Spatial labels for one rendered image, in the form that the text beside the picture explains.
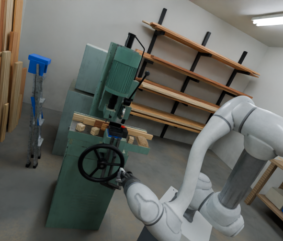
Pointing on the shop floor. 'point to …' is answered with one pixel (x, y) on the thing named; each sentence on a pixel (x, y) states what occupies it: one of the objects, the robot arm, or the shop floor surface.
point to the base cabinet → (79, 196)
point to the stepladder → (36, 105)
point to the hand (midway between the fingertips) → (121, 172)
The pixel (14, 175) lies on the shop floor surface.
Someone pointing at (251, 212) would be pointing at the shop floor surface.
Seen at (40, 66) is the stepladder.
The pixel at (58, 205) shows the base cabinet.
